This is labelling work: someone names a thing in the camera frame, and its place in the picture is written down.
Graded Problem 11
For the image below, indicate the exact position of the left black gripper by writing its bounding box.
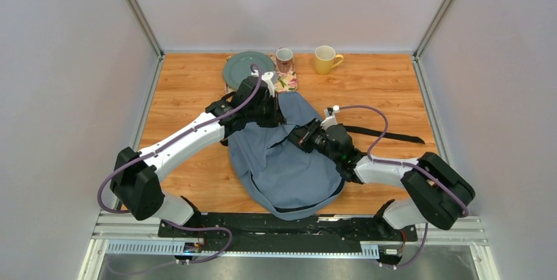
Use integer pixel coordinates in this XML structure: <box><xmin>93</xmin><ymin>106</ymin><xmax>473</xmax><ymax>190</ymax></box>
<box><xmin>247</xmin><ymin>93</ymin><xmax>288</xmax><ymax>129</ymax></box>

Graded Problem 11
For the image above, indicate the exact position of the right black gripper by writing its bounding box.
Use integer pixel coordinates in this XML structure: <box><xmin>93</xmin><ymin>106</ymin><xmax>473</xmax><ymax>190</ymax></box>
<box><xmin>282</xmin><ymin>118</ymin><xmax>340</xmax><ymax>164</ymax></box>

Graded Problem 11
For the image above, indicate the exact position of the blue fabric backpack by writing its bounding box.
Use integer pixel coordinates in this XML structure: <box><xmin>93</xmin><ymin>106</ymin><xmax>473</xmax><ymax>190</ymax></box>
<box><xmin>228</xmin><ymin>92</ymin><xmax>345</xmax><ymax>220</ymax></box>

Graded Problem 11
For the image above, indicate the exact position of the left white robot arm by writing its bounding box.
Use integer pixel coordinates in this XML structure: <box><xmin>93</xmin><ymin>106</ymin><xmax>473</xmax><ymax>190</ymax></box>
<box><xmin>106</xmin><ymin>69</ymin><xmax>285</xmax><ymax>237</ymax></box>

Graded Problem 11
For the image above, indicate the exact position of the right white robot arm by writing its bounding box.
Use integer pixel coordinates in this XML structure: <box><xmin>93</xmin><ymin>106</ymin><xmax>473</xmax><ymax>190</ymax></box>
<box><xmin>288</xmin><ymin>105</ymin><xmax>476</xmax><ymax>240</ymax></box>

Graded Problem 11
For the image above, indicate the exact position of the floral serving tray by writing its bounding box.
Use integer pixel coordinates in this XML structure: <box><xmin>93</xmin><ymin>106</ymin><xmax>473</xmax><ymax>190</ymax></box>
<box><xmin>225</xmin><ymin>53</ymin><xmax>298</xmax><ymax>93</ymax></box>

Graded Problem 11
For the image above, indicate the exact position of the green ceramic plate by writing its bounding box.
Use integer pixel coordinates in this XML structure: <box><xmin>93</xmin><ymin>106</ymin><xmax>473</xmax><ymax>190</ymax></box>
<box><xmin>223</xmin><ymin>51</ymin><xmax>275</xmax><ymax>90</ymax></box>

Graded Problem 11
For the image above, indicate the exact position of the pink patterned mug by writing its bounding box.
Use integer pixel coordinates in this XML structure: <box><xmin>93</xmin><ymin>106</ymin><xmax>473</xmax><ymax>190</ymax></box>
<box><xmin>275</xmin><ymin>47</ymin><xmax>295</xmax><ymax>74</ymax></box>

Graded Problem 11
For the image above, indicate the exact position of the yellow ceramic mug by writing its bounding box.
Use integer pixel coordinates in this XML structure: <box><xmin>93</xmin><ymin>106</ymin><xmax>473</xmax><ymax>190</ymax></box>
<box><xmin>315</xmin><ymin>45</ymin><xmax>344</xmax><ymax>75</ymax></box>

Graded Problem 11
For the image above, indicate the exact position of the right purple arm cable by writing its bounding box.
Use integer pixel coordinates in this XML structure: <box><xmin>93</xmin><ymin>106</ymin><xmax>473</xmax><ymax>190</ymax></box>
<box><xmin>332</xmin><ymin>105</ymin><xmax>471</xmax><ymax>270</ymax></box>

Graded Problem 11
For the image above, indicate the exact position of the aluminium frame rail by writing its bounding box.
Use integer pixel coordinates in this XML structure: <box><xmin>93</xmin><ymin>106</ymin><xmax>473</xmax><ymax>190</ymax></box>
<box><xmin>78</xmin><ymin>212</ymin><xmax>499</xmax><ymax>279</ymax></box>

